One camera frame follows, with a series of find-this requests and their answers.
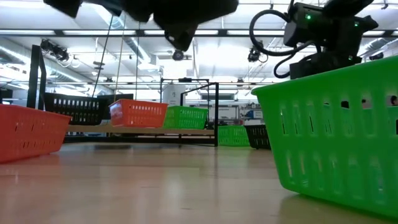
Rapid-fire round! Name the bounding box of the wooden shelf board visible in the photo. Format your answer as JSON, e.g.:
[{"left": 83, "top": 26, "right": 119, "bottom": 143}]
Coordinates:
[{"left": 67, "top": 124, "right": 215, "bottom": 136}]

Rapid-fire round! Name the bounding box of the white cylindrical tank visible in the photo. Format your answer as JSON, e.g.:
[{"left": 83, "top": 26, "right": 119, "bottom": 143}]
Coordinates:
[{"left": 162, "top": 84, "right": 187, "bottom": 107}]

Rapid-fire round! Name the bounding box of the tan hanging rope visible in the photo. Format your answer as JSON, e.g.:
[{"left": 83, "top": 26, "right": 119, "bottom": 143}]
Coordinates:
[{"left": 113, "top": 18, "right": 125, "bottom": 101}]

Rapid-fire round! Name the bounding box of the black overhead camera cluster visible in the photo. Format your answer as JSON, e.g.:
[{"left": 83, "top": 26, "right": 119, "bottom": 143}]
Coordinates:
[{"left": 40, "top": 39, "right": 70, "bottom": 62}]

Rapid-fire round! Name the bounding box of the black hanging ceiling device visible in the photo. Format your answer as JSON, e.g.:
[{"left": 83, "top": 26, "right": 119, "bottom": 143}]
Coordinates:
[{"left": 247, "top": 40, "right": 269, "bottom": 63}]

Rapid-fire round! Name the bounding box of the black hanging cable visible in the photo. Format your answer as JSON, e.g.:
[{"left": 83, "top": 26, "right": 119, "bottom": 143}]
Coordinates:
[{"left": 91, "top": 14, "right": 114, "bottom": 98}]

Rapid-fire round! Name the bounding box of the tall black metal post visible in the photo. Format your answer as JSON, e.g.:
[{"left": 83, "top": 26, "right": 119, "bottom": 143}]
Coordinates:
[{"left": 26, "top": 44, "right": 47, "bottom": 110}]

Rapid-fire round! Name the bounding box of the black slotted plastic basket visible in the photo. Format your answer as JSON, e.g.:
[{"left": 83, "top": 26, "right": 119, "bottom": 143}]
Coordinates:
[
  {"left": 43, "top": 92, "right": 107, "bottom": 126},
  {"left": 244, "top": 124, "right": 272, "bottom": 150}
]

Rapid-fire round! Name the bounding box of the thin black metal frame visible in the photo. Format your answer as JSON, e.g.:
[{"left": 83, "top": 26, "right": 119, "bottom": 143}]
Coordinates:
[{"left": 159, "top": 77, "right": 211, "bottom": 108}]

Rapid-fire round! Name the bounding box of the black monitor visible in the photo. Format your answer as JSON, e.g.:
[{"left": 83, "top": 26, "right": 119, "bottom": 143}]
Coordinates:
[{"left": 96, "top": 93, "right": 134, "bottom": 121}]

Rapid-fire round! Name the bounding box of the orange slotted plastic basket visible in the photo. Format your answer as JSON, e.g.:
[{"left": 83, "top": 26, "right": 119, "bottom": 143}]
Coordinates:
[
  {"left": 108, "top": 98, "right": 169, "bottom": 129},
  {"left": 0, "top": 104, "right": 72, "bottom": 165}
]

